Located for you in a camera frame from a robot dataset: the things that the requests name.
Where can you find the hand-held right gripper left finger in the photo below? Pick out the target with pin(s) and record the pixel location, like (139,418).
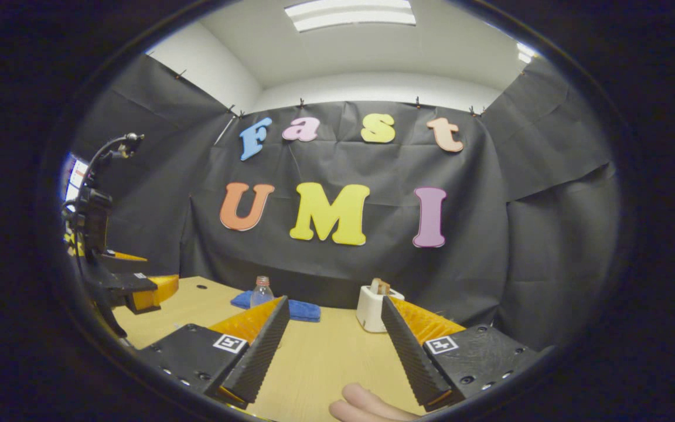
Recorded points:
(261,357)

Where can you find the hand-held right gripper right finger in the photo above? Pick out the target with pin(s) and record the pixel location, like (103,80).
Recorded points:
(411,357)

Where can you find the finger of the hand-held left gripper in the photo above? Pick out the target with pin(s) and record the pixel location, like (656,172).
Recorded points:
(126,262)
(138,290)

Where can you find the clear plastic water bottle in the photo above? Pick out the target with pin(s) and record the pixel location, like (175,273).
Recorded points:
(261,293)

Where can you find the computer monitor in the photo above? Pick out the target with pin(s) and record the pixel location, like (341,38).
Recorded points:
(75,179)

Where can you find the white toaster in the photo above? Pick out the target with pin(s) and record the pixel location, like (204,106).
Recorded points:
(370,313)

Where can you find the folded blue towel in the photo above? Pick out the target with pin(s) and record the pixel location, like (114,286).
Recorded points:
(305,310)

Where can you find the toasted bread slice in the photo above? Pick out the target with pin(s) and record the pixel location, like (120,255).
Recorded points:
(380,286)

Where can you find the black backdrop cloth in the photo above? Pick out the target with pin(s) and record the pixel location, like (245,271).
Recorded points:
(372,269)

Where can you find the ceiling light panel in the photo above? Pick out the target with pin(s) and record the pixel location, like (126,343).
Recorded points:
(349,14)
(525,53)

